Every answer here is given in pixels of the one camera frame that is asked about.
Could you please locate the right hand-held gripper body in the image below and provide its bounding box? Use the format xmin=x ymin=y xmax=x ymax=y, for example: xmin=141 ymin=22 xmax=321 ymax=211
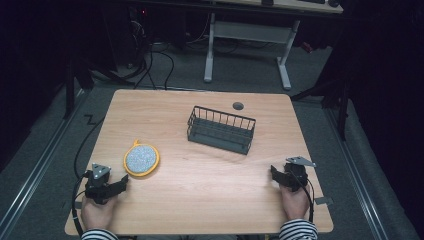
xmin=281 ymin=156 xmax=317 ymax=193

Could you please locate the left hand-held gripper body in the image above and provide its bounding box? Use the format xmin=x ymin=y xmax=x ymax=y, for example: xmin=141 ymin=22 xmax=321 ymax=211
xmin=83 ymin=162 xmax=117 ymax=205

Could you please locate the person's right hand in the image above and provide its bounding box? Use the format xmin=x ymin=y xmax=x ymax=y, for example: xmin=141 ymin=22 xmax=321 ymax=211
xmin=279 ymin=184 xmax=311 ymax=222

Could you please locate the person's left hand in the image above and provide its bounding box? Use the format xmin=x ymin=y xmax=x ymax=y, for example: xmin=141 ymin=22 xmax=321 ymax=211
xmin=80 ymin=195 xmax=118 ymax=232

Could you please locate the round yellow-rimmed scouring pad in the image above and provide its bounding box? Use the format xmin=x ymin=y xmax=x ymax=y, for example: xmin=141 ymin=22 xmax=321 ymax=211
xmin=122 ymin=138 xmax=161 ymax=178

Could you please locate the black metal stand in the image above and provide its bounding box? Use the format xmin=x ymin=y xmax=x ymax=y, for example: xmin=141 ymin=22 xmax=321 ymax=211
xmin=289 ymin=74 xmax=352 ymax=142
xmin=62 ymin=58 xmax=96 ymax=120

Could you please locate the white-framed desk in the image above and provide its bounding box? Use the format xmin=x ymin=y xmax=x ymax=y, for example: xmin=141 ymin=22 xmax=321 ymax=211
xmin=203 ymin=0 xmax=345 ymax=91

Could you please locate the right hand-held gripper cable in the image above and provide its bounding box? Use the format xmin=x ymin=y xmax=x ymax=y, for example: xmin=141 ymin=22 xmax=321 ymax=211
xmin=292 ymin=170 xmax=315 ymax=224

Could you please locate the hand-held gripper cable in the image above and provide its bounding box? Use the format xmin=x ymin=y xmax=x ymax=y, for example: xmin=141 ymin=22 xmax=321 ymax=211
xmin=292 ymin=170 xmax=315 ymax=224
xmin=71 ymin=170 xmax=93 ymax=237

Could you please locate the left hand-held gripper cable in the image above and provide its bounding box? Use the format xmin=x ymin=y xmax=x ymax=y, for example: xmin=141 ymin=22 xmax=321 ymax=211
xmin=71 ymin=170 xmax=93 ymax=237

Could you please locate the black floor cable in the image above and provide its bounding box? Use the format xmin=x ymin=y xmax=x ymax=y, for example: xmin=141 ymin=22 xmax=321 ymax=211
xmin=73 ymin=114 xmax=105 ymax=179

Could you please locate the metal floor rail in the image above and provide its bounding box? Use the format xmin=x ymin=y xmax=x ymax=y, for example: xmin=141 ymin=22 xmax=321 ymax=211
xmin=328 ymin=108 xmax=390 ymax=240
xmin=0 ymin=89 xmax=88 ymax=234

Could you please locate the dark wire basket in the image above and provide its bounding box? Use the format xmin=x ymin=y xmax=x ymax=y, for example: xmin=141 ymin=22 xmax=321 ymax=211
xmin=186 ymin=105 xmax=257 ymax=156

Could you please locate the bundle of black cables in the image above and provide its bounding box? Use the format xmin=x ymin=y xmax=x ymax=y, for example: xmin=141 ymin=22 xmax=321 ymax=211
xmin=128 ymin=9 xmax=176 ymax=91

